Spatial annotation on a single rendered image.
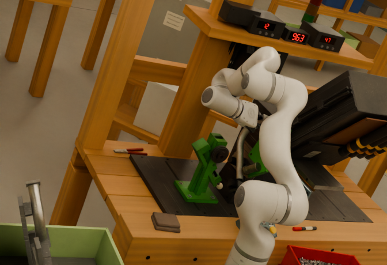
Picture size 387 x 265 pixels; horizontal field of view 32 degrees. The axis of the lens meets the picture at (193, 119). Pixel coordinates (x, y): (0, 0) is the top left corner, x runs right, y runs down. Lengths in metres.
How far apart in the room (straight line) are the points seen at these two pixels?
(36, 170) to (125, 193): 1.75
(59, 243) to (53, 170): 2.16
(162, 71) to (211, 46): 0.24
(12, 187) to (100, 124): 1.40
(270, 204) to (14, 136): 2.84
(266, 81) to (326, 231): 0.98
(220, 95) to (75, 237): 0.80
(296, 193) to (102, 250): 0.66
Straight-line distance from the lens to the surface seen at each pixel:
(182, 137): 2.95
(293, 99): 2.18
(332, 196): 3.25
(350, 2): 8.67
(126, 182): 2.67
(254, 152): 2.80
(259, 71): 2.16
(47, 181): 4.21
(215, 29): 2.61
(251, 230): 2.03
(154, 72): 2.83
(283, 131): 2.11
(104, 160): 2.76
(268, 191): 2.00
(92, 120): 2.74
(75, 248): 2.23
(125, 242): 2.38
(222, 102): 2.57
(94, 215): 4.03
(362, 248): 3.04
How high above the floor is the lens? 2.18
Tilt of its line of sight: 22 degrees down
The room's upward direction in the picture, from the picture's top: 22 degrees clockwise
